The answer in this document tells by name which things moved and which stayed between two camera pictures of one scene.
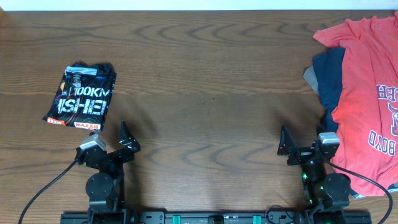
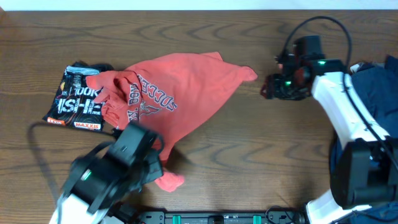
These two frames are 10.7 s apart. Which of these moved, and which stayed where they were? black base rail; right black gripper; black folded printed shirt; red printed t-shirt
Moved: right black gripper; red printed t-shirt
Stayed: black base rail; black folded printed shirt
